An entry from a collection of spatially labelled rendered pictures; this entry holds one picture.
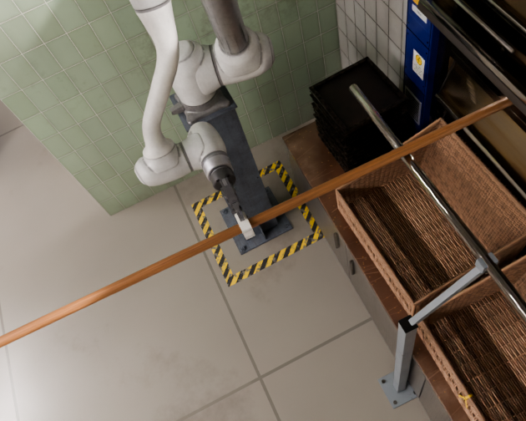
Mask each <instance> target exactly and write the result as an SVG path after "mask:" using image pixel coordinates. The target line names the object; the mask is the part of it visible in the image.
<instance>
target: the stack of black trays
mask: <svg viewBox="0 0 526 421"><path fill-rule="evenodd" d="M352 84H356V85H357V86H358V87H359V89H360V90H361V91H362V92H363V93H364V94H365V96H366V97H367V99H368V100H369V101H370V102H371V104H372V105H373V107H374V108H375V109H376V110H377V112H378V113H379V114H380V115H381V116H382V118H383V119H384V120H385V121H386V123H387V124H388V126H389V127H390V128H391V129H392V131H393V132H394V134H395V135H396V136H397V137H398V138H399V139H400V141H401V142H403V141H405V140H406V139H405V137H406V136H405V133H404V131H406V130H405V129H404V128H406V127H407V126H406V125H405V124H406V123H407V122H406V121H405V120H406V119H407V116H406V115H405V113H407V112H408V110H407V106H406V105H405V104H407V103H406V102H407V101H408V97H407V96H406V95H405V94H404V93H403V92H402V91H401V90H400V89H399V88H398V87H397V86H396V85H395V84H394V83H393V82H392V81H391V80H390V79H389V78H388V77H387V76H386V75H385V74H384V73H383V72H382V71H381V70H380V69H379V68H378V67H377V66H376V65H375V64H374V63H373V62H372V61H371V60H370V59H369V58H368V57H365V58H363V59H361V60H359V61H358V62H356V63H354V64H352V65H350V66H348V67H346V68H344V69H343V70H341V71H339V72H337V73H335V74H333V75H332V76H330V77H328V78H326V79H323V80H322V81H321V82H319V83H317V84H314V85H312V86H311V87H309V90H310V92H311V94H310V96H311V97H312V100H313V101H314V102H313V103H311V104H312V106H313V107H312V108H313V110H314V111H315V113H314V114H313V115H314V116H315V118H316V120H315V121H316V125H317V126H318V127H317V128H316V129H317V130H318V132H319V133H320V134H318V136H319V137H320V139H321V140H322V142H323V143H324V144H325V146H326V147H327V148H328V149H329V151H330V152H331V154H332V155H333V156H334V158H335V159H336V161H337V162H338V164H339V165H340V166H341V167H342V169H343V170H344V171H345V172H347V171H350V170H353V169H355V168H356V167H358V166H360V165H363V164H366V163H367V162H369V161H371V160H374V159H376V158H377V157H379V156H382V155H384V154H386V153H388V152H390V151H392V150H394V149H393V148H392V146H391V145H390V144H389V142H388V141H387V139H386V138H385V137H384V136H383V134H382V133H381V131H380V130H379V129H378V127H376V125H375V124H374V123H373V121H372V120H371V118H370V117H369V116H368V115H367V113H366V112H365V110H364V109H363V108H362V106H361V105H360V104H359V103H358V102H357V100H356V99H355V98H354V96H353V95H352V93H351V92H350V91H349V87H350V86H351V85H352Z"/></svg>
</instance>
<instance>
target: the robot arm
mask: <svg viewBox="0 0 526 421"><path fill-rule="evenodd" d="M129 1H130V2H131V4H132V6H133V8H134V10H135V12H136V14H137V15H138V17H139V19H140V20H141V22H142V23H143V25H144V26H145V28H146V29H147V31H148V33H149V35H150V37H151V38H152V39H153V41H154V45H155V47H156V52H157V61H156V67H155V71H154V77H153V80H152V84H151V87H150V91H149V96H148V99H147V103H146V106H145V110H144V117H143V123H142V129H143V136H144V142H145V147H144V150H143V155H144V156H142V157H140V158H139V159H138V161H137V162H136V164H135V167H134V172H135V174H136V175H137V177H138V178H139V180H140V181H141V182H142V183H143V184H144V185H148V186H155V185H162V184H166V183H169V182H171V181H174V180H177V179H179V178H181V177H183V176H185V175H187V174H189V173H190V172H192V171H195V170H203V171H204V172H205V175H206V177H207V179H208V180H209V181H211V183H212V185H213V187H214V188H215V189H216V190H220V191H222V193H223V195H224V197H225V198H226V199H227V201H228V203H229V204H230V205H231V208H232V209H233V211H232V212H231V213H232V215H233V214H235V218H236V220H237V222H238V224H239V226H240V228H241V230H242V233H243V234H244V236H245V238H246V240H247V239H250V238H251V237H253V236H255V233H254V231H253V229H252V227H251V225H250V222H249V221H248V218H249V217H248V216H246V215H245V212H244V211H243V210H242V207H240V202H239V201H238V200H239V198H238V196H237V194H236V191H235V187H234V184H235V182H236V177H235V174H234V172H233V170H234V169H233V168H232V165H231V162H230V158H229V156H228V155H227V153H226V147H225V143H224V141H223V139H222V138H221V137H220V135H219V133H218V132H217V130H216V129H215V128H214V127H213V126H212V125H211V124H210V123H207V122H203V121H201V122H197V121H198V120H200V119H203V118H204V117H206V116H208V115H210V114H213V113H214V112H216V111H218V110H220V109H223V108H227V107H229V106H230V101H229V100H228V99H227V98H226V97H225V96H224V95H223V93H222V92H221V90H220V87H221V86H225V85H228V84H236V83H239V82H243V81H246V80H248V79H253V78H255V77H257V76H260V75H262V74H263V73H264V72H266V71H267V70H268V69H269V68H270V67H271V66H272V64H273V63H274V62H275V54H274V49H273V46H272V42H271V39H270V38H269V37H268V36H267V35H266V34H264V33H262V32H258V31H252V30H251V29H250V28H248V27H246V26H245V25H244V22H243V19H242V16H241V13H240V9H239V5H238V2H237V0H200V1H201V3H202V5H203V7H204V10H205V12H206V14H207V17H208V19H209V20H210V24H211V26H212V28H213V30H214V32H215V36H216V40H215V43H213V44H211V45H206V44H199V43H198V42H196V41H193V40H189V39H186V40H181V41H179V40H178V34H177V31H176V26H175V22H174V14H173V9H172V4H171V0H129ZM172 87H173V89H174V91H175V92H176V94H175V95H174V97H175V99H176V100H177V101H178V103H177V104H175V105H174V106H173V107H171V108H170V109H169V110H170V111H171V112H172V113H171V114H172V115H176V114H180V113H184V112H185V115H186V119H187V123H188V124H190V125H192V126H191V127H190V130H189V133H188V135H187V138H186V139H185V140H183V141H181V142H179V143H177V144H176V143H174V141H173V140H172V139H169V138H165V137H164V136H163V134H162V132H161V127H160V126H161V120H162V117H163V114H164V110H165V107H166V104H167V101H168V98H169V94H170V91H171V89H172ZM195 122H197V123H195ZM183 151H184V152H183ZM185 157H186V158H185ZM187 161H188V162H187Z"/></svg>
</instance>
